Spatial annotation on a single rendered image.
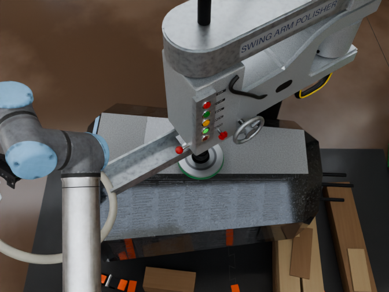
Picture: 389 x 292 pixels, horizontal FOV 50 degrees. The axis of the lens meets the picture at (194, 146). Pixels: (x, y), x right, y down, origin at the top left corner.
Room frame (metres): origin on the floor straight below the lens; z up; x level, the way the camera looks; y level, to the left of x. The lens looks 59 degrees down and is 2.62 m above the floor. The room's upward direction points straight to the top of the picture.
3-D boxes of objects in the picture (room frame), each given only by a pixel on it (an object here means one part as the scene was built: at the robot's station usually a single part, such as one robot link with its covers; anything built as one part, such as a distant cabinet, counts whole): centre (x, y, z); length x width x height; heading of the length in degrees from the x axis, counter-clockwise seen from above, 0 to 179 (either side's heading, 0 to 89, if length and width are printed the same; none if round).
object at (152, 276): (0.59, 0.15, 0.07); 0.30 x 0.12 x 0.12; 83
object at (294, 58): (1.17, -0.37, 1.35); 0.74 x 0.23 x 0.49; 123
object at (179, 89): (1.01, -0.10, 1.36); 0.36 x 0.22 x 0.45; 123
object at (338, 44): (1.33, -0.58, 1.39); 0.19 x 0.19 x 0.20
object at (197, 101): (0.84, -0.03, 1.42); 0.08 x 0.03 x 0.28; 123
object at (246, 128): (0.93, -0.19, 1.24); 0.15 x 0.10 x 0.15; 123
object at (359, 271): (0.65, -0.97, 0.13); 0.25 x 0.10 x 0.01; 178
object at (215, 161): (0.97, -0.03, 0.92); 0.21 x 0.21 x 0.01
